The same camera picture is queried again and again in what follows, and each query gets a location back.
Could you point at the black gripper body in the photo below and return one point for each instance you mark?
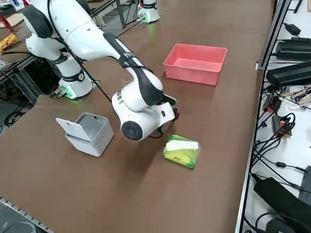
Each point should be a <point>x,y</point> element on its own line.
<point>170,99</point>

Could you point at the pink plastic bin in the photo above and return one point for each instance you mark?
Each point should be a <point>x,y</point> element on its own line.
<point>194,65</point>

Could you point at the aluminium post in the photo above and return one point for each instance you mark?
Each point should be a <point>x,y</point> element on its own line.
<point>274,31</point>

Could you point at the small black power adapter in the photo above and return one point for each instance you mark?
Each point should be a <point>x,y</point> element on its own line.
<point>292,29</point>

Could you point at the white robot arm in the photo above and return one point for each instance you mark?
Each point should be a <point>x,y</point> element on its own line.
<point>80,36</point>
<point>150,9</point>

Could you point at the green tissue pack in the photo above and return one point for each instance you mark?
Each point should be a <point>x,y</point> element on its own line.
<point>181,156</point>

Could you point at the yellow red snack packet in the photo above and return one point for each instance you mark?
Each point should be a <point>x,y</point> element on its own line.
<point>8,42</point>

